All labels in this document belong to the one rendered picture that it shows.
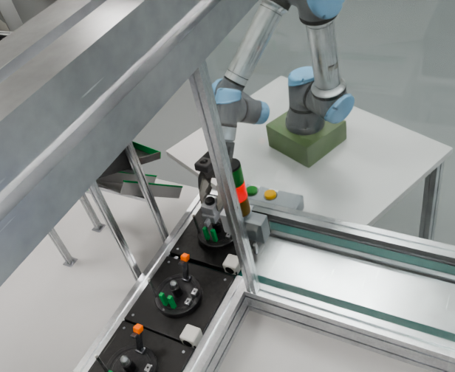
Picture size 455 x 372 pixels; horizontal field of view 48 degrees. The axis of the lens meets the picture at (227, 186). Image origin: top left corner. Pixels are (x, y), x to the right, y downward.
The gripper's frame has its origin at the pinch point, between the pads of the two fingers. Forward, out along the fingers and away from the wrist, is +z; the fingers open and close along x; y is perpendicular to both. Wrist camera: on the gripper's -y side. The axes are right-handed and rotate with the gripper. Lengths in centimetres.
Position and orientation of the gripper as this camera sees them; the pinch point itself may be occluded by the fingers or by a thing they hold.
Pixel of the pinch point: (210, 205)
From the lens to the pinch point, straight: 154.0
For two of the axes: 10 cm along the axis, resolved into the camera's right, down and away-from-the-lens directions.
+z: -1.4, 9.8, 1.5
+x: -8.8, -1.9, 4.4
